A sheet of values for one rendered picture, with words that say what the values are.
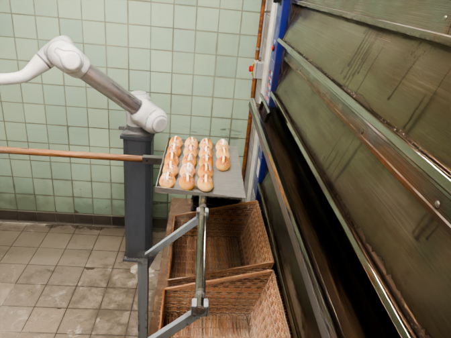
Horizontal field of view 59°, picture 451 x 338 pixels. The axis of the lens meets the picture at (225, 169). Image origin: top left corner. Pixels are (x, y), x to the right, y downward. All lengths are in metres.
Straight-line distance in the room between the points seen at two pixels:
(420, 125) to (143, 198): 2.28
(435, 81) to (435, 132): 0.11
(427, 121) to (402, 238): 0.23
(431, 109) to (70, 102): 2.72
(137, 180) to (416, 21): 2.19
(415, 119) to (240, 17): 2.23
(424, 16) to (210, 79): 2.23
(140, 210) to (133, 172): 0.29
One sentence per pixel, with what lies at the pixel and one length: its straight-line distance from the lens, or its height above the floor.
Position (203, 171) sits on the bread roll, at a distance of 1.70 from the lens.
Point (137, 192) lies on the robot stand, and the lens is 2.82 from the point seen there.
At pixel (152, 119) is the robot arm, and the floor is 1.19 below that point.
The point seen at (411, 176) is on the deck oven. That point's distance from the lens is 0.82.
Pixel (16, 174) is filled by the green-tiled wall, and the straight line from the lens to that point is 3.56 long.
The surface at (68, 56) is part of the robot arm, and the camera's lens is 2.14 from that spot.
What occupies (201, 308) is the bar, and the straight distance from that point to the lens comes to 1.12.
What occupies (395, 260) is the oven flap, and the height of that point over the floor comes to 1.51.
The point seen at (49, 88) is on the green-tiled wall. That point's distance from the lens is 3.20.
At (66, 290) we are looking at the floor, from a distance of 2.98.
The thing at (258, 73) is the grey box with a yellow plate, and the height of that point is 1.44.
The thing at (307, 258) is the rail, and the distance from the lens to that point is 0.90.
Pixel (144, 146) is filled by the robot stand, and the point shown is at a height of 0.94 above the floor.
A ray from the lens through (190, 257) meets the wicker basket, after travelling 2.23.
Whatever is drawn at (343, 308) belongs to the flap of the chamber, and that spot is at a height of 1.40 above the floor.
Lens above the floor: 1.95
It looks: 25 degrees down
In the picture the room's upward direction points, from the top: 6 degrees clockwise
